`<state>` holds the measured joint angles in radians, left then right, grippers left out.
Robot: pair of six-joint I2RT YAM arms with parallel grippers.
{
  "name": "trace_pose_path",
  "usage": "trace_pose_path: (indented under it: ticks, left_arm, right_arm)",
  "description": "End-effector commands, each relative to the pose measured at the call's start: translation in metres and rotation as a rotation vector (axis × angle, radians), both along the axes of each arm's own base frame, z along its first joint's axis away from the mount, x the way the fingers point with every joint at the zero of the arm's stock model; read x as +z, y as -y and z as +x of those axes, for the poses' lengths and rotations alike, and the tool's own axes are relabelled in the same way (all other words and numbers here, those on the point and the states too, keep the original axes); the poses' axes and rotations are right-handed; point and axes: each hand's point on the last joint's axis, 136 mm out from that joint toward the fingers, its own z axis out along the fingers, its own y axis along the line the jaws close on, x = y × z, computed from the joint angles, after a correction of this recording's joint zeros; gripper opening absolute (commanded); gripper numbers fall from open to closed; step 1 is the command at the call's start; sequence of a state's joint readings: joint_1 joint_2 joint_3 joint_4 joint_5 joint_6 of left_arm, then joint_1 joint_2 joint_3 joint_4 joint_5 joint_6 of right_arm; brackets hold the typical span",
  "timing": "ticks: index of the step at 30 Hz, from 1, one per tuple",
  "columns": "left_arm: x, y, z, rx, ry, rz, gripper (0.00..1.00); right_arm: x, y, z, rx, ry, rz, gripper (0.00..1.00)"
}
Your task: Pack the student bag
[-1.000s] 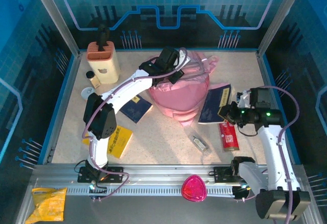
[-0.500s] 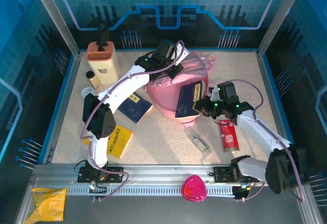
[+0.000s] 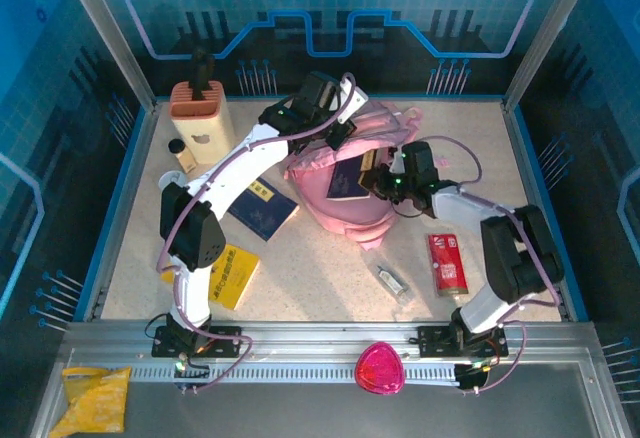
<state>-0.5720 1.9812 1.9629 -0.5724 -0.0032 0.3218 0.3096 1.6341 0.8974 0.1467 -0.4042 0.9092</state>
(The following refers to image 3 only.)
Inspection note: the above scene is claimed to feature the navy purple notebook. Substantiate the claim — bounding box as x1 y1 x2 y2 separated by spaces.
326 157 374 202

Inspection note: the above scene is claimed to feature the pink student backpack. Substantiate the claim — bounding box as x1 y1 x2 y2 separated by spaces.
283 100 425 253

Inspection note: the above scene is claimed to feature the dark blue book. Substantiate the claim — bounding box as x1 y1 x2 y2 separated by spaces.
228 177 300 243

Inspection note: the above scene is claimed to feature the red carton box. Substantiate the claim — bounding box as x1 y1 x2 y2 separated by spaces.
427 232 470 298

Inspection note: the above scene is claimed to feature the yellow cartoon book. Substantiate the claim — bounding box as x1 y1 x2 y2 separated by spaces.
160 243 261 311

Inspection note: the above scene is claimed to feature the yellow plastic snack bag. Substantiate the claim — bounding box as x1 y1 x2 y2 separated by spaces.
48 366 132 434

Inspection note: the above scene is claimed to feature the clear plastic pen case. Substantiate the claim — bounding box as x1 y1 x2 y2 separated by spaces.
374 263 410 305

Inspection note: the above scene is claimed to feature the cream knife block orange top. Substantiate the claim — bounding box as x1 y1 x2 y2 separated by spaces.
168 79 236 165

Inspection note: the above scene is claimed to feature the small beige bottle black cap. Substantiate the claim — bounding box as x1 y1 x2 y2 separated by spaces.
167 138 197 174

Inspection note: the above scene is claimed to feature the magenta triangular plastic object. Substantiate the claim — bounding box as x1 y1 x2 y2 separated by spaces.
355 341 404 397

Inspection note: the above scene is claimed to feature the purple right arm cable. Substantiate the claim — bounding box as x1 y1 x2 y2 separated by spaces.
414 135 564 397

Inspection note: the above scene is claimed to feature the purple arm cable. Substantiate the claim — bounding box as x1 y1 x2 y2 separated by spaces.
155 71 357 393
414 135 564 397

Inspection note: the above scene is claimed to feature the black knife handle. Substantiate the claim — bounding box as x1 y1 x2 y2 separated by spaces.
188 47 216 101

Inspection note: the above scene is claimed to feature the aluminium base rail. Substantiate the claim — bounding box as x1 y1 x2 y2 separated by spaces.
62 320 601 367

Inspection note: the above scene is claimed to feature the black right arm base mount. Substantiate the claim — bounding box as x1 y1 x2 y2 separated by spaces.
417 325 509 359

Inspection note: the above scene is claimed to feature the aluminium frame post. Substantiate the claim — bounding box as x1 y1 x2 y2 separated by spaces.
54 0 160 112
502 0 601 112

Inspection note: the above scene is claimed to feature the white slotted cable duct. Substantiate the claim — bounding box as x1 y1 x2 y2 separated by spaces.
127 365 464 384

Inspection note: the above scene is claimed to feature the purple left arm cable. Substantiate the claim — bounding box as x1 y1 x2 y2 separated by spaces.
155 71 357 393

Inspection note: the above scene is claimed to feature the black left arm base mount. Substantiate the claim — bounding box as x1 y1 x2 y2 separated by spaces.
151 325 242 359

